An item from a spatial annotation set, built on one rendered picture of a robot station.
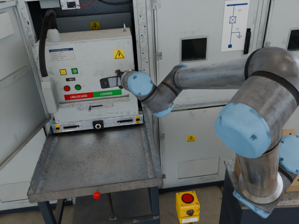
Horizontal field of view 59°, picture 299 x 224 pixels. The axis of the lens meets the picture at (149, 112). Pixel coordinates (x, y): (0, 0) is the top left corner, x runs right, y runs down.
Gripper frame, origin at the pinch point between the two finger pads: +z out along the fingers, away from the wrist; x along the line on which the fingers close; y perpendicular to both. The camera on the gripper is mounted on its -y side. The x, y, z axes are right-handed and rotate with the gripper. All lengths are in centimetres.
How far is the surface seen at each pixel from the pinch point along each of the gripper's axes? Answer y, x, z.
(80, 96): -17.5, -8.8, 19.8
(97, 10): 17, 45, 102
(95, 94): -9.5, -9.0, 17.8
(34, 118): -46, -19, 42
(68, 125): -27.6, -25.1, 26.0
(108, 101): -3.5, -13.5, 13.2
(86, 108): -15.9, -16.3, 21.4
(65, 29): -12, 34, 95
